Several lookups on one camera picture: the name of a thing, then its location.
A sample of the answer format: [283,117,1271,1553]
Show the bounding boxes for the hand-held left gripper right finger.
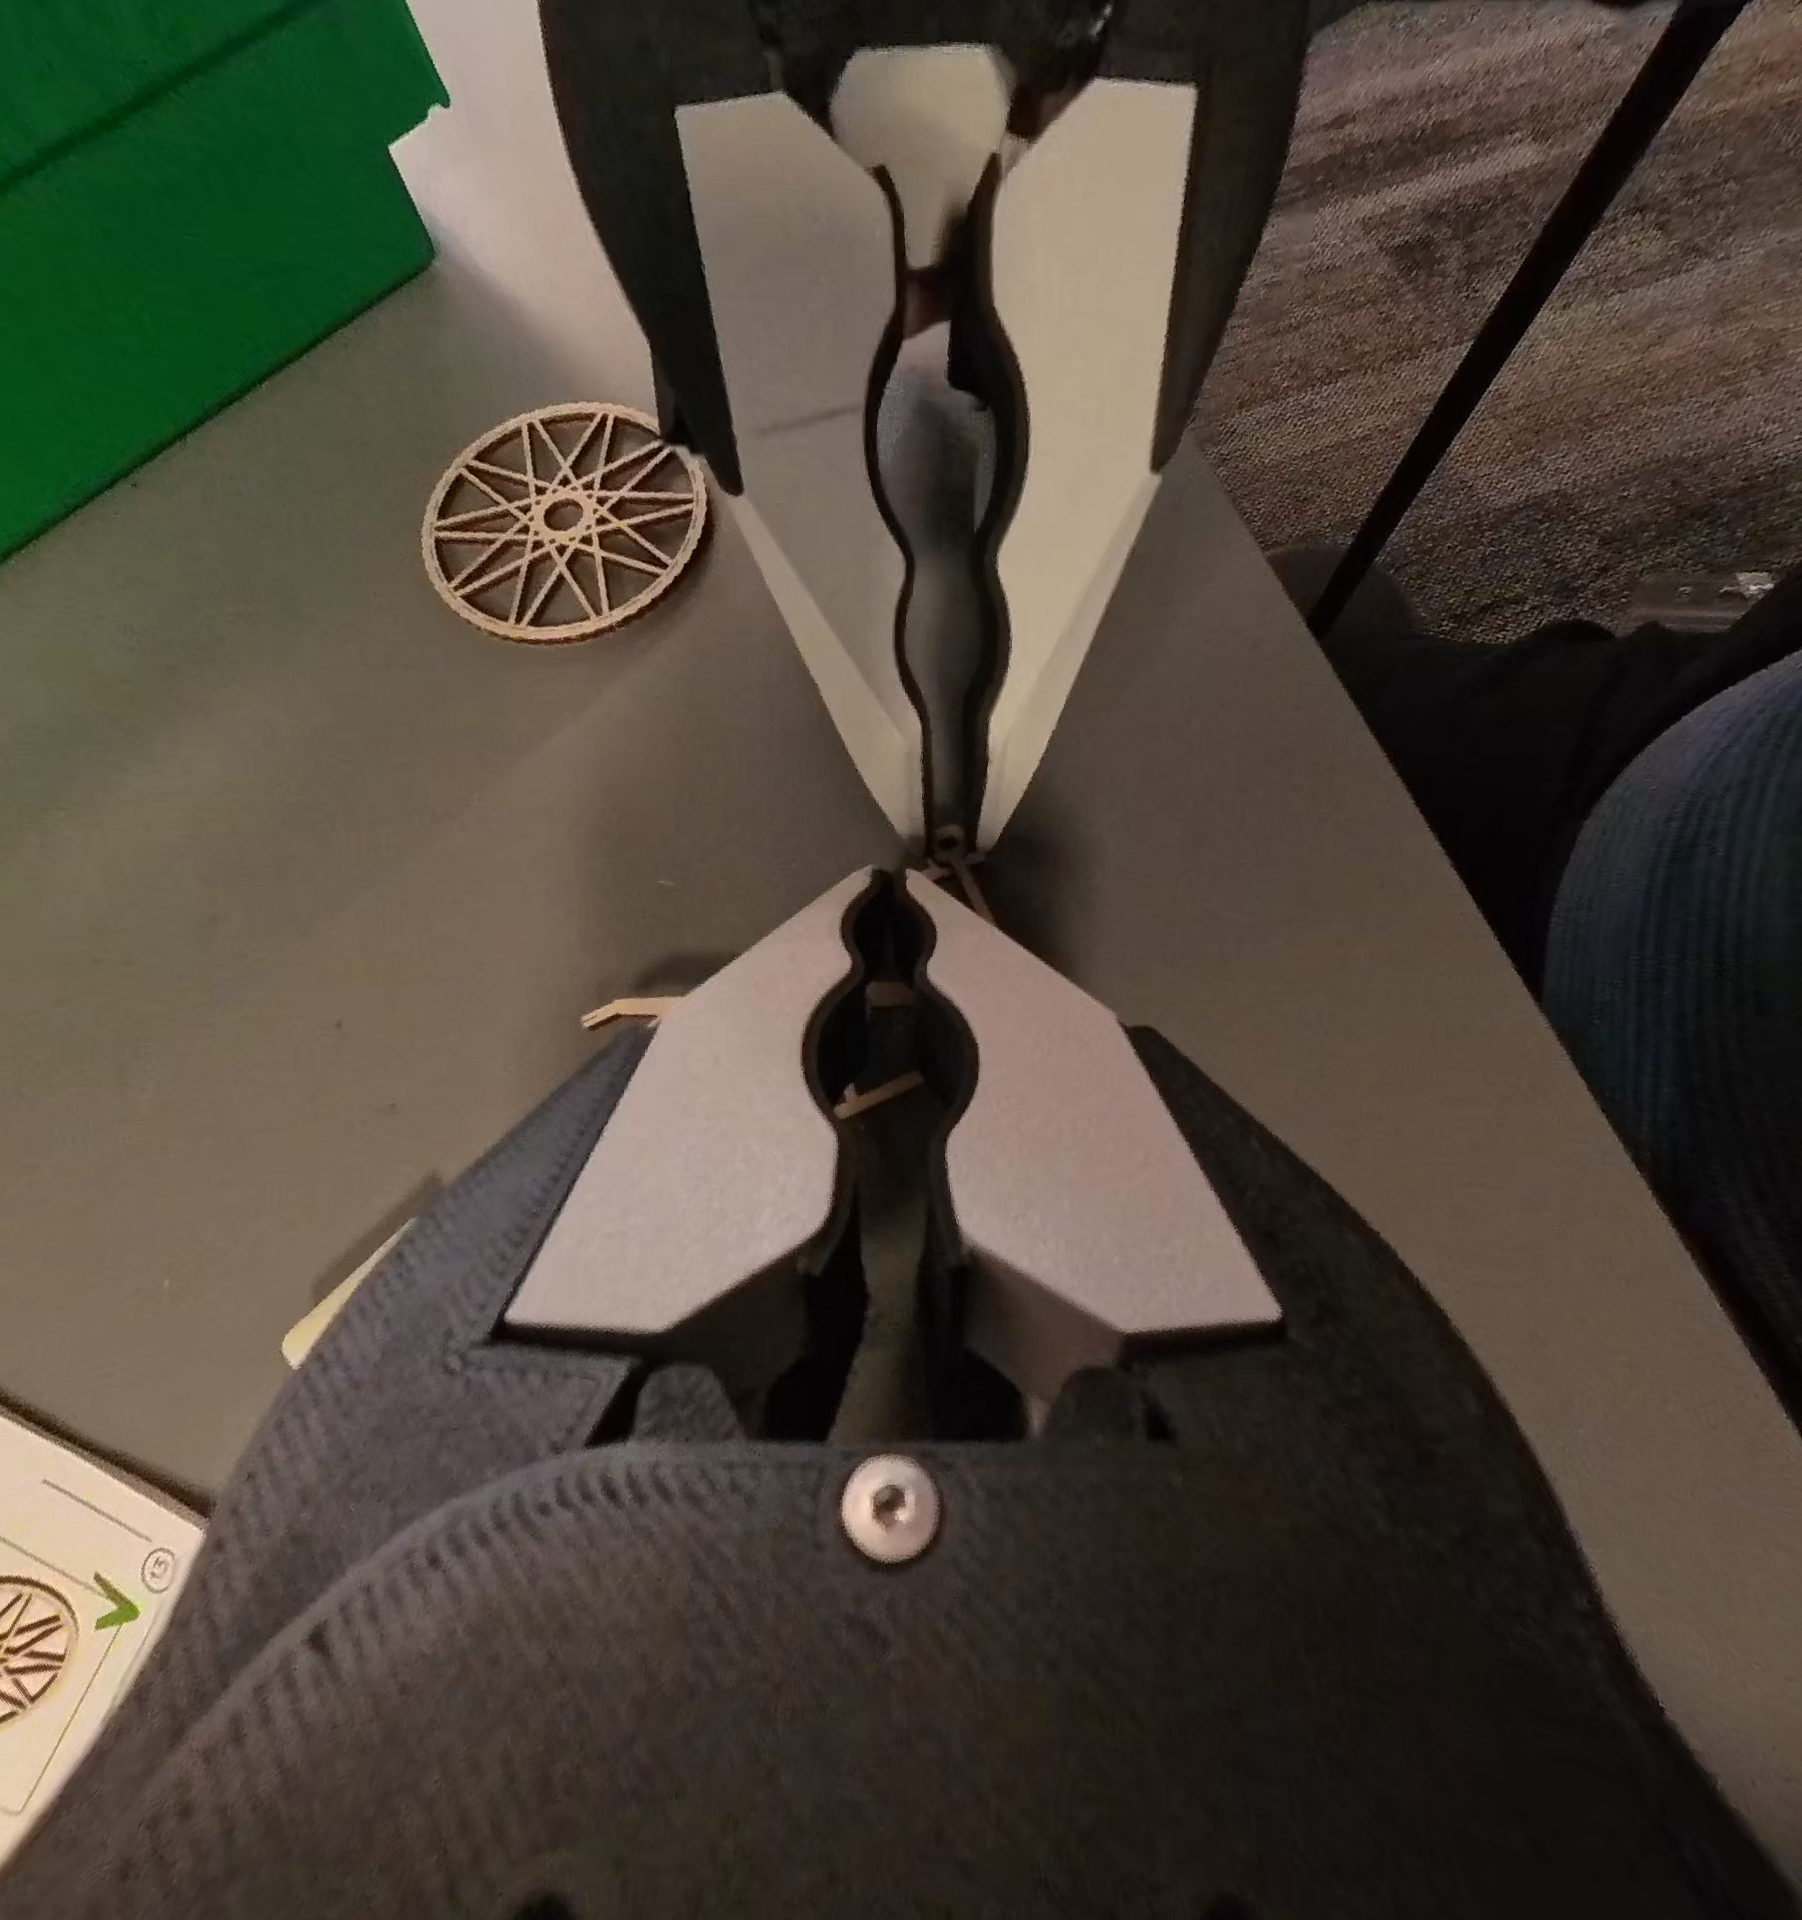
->
[899,870,1283,1375]

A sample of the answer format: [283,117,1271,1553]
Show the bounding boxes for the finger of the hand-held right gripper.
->
[676,95,935,830]
[967,74,1197,845]

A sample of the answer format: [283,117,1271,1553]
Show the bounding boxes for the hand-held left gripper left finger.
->
[503,878,882,1341]

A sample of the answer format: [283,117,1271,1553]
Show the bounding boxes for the wooden frame model part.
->
[832,816,996,1127]

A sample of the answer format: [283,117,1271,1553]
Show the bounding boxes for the wooden spoked wheel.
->
[417,404,712,652]

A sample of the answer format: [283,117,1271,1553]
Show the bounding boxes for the pale cylindrical stick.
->
[283,1241,396,1371]

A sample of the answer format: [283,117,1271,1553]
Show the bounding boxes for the thin black rod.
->
[1304,0,1761,641]

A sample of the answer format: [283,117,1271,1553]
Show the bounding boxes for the green box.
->
[0,0,449,605]

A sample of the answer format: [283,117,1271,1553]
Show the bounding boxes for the dark cloth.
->
[1266,518,1802,1022]

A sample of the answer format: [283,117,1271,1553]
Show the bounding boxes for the printed instruction sheet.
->
[0,1356,212,1920]

